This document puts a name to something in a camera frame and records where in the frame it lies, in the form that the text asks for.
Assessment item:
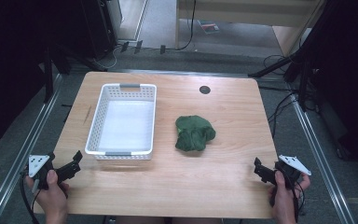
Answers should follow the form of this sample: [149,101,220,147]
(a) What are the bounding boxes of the black curtain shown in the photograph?
[0,0,90,154]
[292,0,358,172]

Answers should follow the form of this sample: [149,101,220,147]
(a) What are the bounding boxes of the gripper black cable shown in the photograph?
[19,170,43,224]
[287,169,306,224]

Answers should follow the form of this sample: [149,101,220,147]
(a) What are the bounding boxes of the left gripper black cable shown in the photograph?
[19,170,43,224]

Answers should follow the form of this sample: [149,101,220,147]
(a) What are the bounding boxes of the black hanging cable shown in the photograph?
[172,0,198,51]

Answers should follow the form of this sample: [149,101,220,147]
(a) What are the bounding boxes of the black floor cables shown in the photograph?
[262,54,302,139]

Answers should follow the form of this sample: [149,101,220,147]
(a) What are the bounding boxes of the white floor cable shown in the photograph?
[91,43,120,71]

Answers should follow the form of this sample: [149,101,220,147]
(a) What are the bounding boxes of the person's left hand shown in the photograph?
[25,169,70,218]

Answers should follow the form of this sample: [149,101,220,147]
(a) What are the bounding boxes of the black tripod stand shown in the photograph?
[247,50,313,112]

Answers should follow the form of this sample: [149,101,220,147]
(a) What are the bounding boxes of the metal floor rail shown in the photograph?
[289,92,356,224]
[0,74,63,224]

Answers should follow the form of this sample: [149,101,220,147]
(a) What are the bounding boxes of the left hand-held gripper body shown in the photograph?
[27,151,75,191]

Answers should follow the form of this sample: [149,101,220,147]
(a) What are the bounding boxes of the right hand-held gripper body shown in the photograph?
[273,154,312,190]

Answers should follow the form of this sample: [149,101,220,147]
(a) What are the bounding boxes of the red and grey book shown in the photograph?
[198,20,221,35]

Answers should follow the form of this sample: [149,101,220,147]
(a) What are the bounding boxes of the black cabinet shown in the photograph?
[79,0,123,61]

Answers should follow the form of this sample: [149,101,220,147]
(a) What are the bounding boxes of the white plastic basket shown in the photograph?
[84,82,158,161]

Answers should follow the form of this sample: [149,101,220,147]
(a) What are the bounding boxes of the person's right hand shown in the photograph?
[268,170,311,219]

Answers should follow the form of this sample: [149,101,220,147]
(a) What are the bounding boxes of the light wooden furniture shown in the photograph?
[174,0,326,58]

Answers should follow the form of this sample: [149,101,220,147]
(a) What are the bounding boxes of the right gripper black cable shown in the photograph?
[287,169,306,224]

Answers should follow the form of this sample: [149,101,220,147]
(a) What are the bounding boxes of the green cloth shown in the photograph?
[174,115,217,153]

